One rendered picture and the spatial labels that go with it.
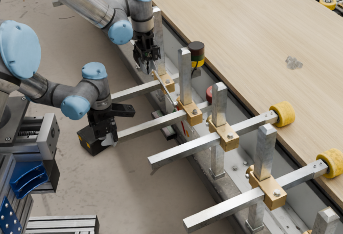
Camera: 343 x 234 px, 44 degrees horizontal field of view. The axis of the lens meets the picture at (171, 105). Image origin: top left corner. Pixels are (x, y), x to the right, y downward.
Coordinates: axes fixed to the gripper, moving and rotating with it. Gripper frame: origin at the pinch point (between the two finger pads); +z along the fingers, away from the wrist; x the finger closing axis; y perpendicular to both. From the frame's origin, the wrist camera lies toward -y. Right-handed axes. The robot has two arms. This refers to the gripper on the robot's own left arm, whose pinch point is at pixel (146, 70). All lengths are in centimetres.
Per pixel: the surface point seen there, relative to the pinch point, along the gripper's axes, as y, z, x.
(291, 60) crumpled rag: 13, 8, 59
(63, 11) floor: -253, 96, 6
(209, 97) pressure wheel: 17.1, 7.9, 17.7
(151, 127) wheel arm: 17.5, 12.6, -6.5
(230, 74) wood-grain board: 8.9, 8.0, 32.0
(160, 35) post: -11.2, -6.3, 10.9
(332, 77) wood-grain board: 29, 8, 66
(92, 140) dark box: -61, 85, -20
